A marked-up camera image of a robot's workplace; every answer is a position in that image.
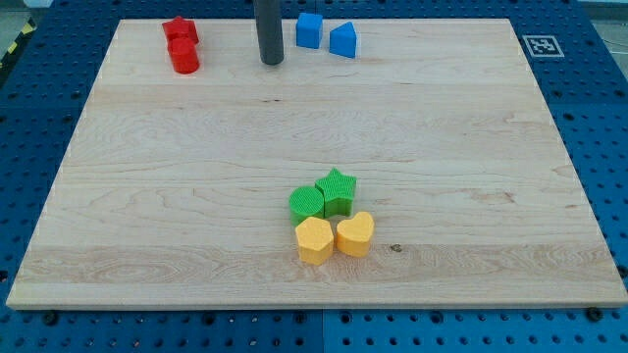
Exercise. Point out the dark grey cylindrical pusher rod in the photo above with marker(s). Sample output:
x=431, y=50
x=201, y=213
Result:
x=269, y=28

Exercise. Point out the blue cube block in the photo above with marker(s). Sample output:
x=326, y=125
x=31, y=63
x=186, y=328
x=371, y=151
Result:
x=309, y=30

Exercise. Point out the red star block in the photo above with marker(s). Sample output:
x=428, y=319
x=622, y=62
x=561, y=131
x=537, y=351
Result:
x=180, y=27

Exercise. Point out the green star block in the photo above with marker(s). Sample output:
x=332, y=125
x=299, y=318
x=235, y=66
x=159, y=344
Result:
x=338, y=191

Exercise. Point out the blue triangular prism block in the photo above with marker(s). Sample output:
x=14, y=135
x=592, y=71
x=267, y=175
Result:
x=343, y=40

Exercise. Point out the red cylinder block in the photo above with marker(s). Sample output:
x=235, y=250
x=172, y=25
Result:
x=183, y=55

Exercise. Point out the green cylinder block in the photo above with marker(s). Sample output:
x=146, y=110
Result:
x=305, y=202

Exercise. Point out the light wooden board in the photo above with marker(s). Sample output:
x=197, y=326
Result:
x=173, y=192

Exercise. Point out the yellow hexagon block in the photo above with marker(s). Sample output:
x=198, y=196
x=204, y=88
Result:
x=315, y=241

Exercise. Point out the yellow heart block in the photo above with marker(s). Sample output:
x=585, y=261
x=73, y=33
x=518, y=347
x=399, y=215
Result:
x=354, y=235

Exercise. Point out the white fiducial marker tag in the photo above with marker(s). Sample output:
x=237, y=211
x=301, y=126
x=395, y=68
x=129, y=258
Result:
x=542, y=46

